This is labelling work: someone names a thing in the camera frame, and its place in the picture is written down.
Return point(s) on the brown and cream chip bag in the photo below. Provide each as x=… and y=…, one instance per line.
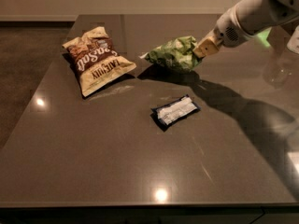
x=96, y=61

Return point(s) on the blue rxbar blueberry bar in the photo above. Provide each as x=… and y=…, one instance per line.
x=172, y=112

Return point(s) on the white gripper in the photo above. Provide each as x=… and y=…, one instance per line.
x=226, y=30

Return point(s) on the green jalapeno chip bag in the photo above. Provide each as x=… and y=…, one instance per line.
x=176, y=55

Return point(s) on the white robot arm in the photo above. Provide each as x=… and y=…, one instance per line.
x=243, y=21

